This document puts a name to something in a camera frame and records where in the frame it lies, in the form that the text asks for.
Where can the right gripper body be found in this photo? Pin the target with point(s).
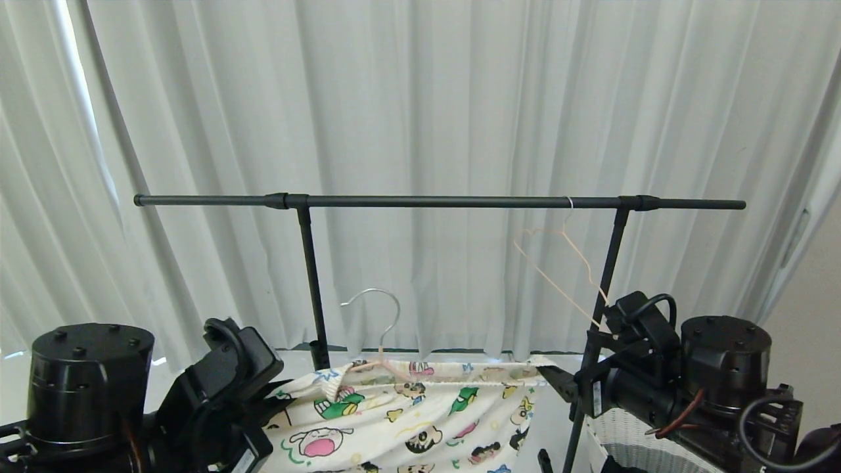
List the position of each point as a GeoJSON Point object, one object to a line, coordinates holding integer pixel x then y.
{"type": "Point", "coordinates": [631, 397]}

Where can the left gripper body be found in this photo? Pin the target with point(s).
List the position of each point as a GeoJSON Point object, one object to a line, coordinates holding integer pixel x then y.
{"type": "Point", "coordinates": [217, 447]}

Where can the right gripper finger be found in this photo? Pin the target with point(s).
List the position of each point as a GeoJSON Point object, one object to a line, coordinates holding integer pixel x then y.
{"type": "Point", "coordinates": [564, 386]}

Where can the cream printed garment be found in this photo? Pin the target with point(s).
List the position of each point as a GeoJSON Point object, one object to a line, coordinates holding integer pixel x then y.
{"type": "Point", "coordinates": [407, 420]}

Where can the pink clothes hanger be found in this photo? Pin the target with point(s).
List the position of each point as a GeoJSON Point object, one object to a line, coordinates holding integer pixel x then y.
{"type": "Point", "coordinates": [398, 312]}
{"type": "Point", "coordinates": [569, 210]}

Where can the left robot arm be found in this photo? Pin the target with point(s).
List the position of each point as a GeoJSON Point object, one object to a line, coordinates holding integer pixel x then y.
{"type": "Point", "coordinates": [89, 387]}

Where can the white laundry basket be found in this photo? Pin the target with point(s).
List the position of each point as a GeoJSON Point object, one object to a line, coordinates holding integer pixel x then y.
{"type": "Point", "coordinates": [624, 433]}

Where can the black clothes rack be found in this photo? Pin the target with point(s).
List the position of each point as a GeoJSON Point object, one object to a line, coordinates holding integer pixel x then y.
{"type": "Point", "coordinates": [460, 202]}

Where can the white curtain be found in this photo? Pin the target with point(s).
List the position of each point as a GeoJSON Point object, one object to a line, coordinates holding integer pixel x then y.
{"type": "Point", "coordinates": [427, 98]}

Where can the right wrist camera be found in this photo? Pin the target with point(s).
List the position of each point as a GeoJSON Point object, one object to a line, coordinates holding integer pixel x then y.
{"type": "Point", "coordinates": [640, 332]}

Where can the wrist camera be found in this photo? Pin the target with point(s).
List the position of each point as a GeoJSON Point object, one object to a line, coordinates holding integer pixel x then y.
{"type": "Point", "coordinates": [640, 332]}
{"type": "Point", "coordinates": [253, 361]}

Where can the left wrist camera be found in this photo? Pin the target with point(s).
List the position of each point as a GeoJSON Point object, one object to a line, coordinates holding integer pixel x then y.
{"type": "Point", "coordinates": [253, 361]}

